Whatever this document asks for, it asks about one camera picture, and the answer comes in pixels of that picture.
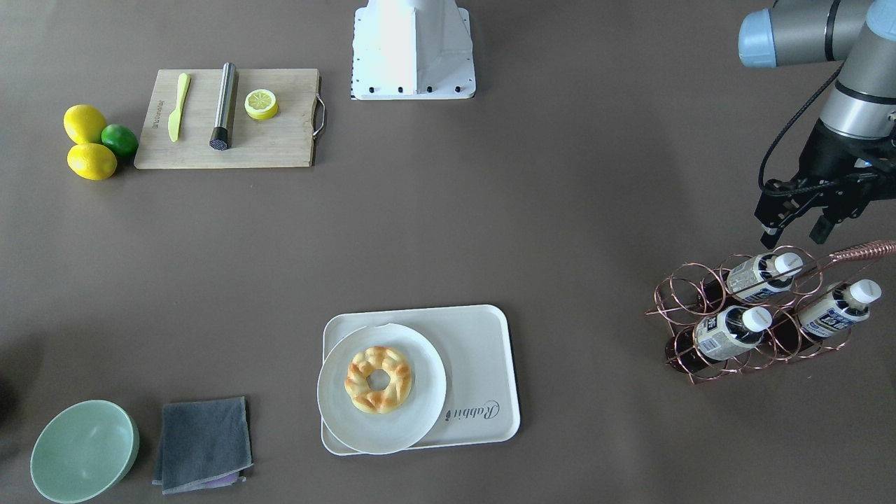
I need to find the tea bottle rear rack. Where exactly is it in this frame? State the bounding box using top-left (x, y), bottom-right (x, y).
top-left (773, 279), bottom-right (883, 355)

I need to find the mint green bowl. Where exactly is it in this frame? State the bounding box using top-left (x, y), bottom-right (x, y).
top-left (31, 400), bottom-right (140, 503)

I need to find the copper wire bottle rack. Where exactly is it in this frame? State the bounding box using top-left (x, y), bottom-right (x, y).
top-left (653, 240), bottom-right (894, 384)

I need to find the yellow plastic knife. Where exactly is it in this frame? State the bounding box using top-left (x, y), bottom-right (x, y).
top-left (167, 71), bottom-right (191, 143)

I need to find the tea bottle rack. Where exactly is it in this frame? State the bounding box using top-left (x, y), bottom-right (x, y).
top-left (773, 279), bottom-right (883, 355)
top-left (665, 306), bottom-right (774, 373)

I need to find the white plate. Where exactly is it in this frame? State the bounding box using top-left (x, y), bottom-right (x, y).
top-left (317, 323), bottom-right (447, 455)

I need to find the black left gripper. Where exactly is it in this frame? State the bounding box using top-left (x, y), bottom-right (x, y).
top-left (755, 121), bottom-right (895, 250)

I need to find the half lemon slice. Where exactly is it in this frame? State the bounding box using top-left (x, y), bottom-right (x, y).
top-left (244, 89), bottom-right (279, 120)

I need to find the steel muddler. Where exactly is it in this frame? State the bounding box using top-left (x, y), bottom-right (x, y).
top-left (209, 62), bottom-right (237, 152)

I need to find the braided donut pastry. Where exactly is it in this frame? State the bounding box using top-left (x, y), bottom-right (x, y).
top-left (344, 346), bottom-right (414, 414)

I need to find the yellow lemon far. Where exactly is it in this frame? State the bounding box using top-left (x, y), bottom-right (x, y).
top-left (63, 104), bottom-right (108, 146)

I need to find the wooden cutting board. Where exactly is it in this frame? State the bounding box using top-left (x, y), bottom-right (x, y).
top-left (134, 68), bottom-right (321, 169)

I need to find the tea bottle front rack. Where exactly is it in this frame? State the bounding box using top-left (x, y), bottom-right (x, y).
top-left (665, 306), bottom-right (774, 373)

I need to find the yellow lemon near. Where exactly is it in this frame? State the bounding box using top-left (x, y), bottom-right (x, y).
top-left (66, 143), bottom-right (118, 181)

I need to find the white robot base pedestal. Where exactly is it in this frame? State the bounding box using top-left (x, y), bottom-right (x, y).
top-left (350, 1), bottom-right (477, 100)

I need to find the cream serving tray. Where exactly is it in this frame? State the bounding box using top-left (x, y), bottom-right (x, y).
top-left (318, 305), bottom-right (521, 456)

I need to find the yellow lemon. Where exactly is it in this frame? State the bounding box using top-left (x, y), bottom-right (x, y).
top-left (63, 104), bottom-right (108, 146)
top-left (66, 143), bottom-right (118, 181)

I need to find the tea bottle carried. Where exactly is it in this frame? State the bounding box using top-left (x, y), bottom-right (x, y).
top-left (686, 252), bottom-right (804, 314)

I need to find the grey folded cloth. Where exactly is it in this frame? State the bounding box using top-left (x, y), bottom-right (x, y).
top-left (153, 396), bottom-right (253, 495)

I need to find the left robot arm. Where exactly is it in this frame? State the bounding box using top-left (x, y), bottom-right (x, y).
top-left (738, 1), bottom-right (895, 249)

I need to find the green lime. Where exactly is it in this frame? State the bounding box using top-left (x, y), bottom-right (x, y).
top-left (100, 124), bottom-right (139, 158)

